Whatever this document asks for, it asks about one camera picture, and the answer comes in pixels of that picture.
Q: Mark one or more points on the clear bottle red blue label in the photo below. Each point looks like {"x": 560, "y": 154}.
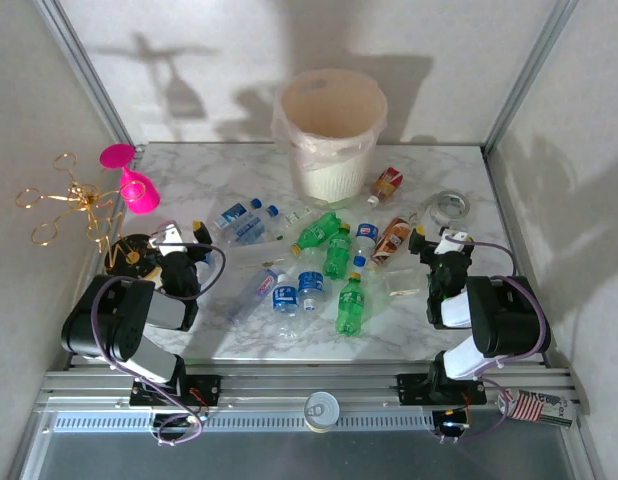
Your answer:
{"x": 263, "y": 286}

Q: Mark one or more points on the blue cap bottle dark label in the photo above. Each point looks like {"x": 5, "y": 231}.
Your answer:
{"x": 234, "y": 214}

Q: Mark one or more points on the small black controller board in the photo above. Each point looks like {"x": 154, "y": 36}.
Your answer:
{"x": 174, "y": 421}
{"x": 451, "y": 422}

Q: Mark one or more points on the pink plastic wine glass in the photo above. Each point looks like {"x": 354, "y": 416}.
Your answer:
{"x": 139, "y": 197}

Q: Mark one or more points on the flag print carton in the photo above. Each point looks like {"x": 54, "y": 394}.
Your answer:
{"x": 531, "y": 407}

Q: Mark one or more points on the white ribbed plastic bin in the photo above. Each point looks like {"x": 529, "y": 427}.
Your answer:
{"x": 334, "y": 182}

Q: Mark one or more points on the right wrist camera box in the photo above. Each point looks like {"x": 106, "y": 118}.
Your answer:
{"x": 451, "y": 245}

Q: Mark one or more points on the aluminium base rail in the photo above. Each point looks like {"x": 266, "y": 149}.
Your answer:
{"x": 289, "y": 382}

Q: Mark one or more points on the clear bottle green label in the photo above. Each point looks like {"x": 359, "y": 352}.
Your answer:
{"x": 295, "y": 217}

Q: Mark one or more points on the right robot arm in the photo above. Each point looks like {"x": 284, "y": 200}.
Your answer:
{"x": 509, "y": 320}

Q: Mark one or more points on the clear tape roll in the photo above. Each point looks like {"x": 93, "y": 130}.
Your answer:
{"x": 429, "y": 207}

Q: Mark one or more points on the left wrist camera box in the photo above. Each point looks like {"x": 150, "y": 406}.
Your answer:
{"x": 169, "y": 235}

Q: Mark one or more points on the Pepsi bottle blue cap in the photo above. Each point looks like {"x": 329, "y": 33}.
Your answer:
{"x": 366, "y": 235}

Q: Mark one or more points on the clear unlabelled plastic bottle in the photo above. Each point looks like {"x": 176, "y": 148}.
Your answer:
{"x": 401, "y": 287}
{"x": 264, "y": 257}

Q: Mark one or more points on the red orange label bottle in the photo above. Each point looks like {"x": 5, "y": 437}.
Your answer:
{"x": 389, "y": 181}

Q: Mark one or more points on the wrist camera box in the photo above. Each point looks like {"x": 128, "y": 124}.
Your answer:
{"x": 169, "y": 235}
{"x": 451, "y": 245}

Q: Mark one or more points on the tin can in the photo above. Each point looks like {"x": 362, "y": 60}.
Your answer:
{"x": 319, "y": 410}

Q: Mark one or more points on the green Sprite bottle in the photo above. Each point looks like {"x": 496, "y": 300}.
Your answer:
{"x": 316, "y": 232}
{"x": 350, "y": 305}
{"x": 337, "y": 255}

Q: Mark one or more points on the blue cap bottle pale label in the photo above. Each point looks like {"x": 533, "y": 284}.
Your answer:
{"x": 251, "y": 227}

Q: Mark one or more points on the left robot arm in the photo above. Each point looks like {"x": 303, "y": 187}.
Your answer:
{"x": 114, "y": 320}

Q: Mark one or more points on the brown orange label bottle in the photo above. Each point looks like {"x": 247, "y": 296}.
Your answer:
{"x": 391, "y": 240}

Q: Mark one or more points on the translucent plastic bin liner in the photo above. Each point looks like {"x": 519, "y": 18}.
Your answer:
{"x": 309, "y": 152}

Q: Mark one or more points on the aluminium frame post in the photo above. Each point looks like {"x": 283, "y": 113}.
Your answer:
{"x": 88, "y": 70}
{"x": 530, "y": 70}

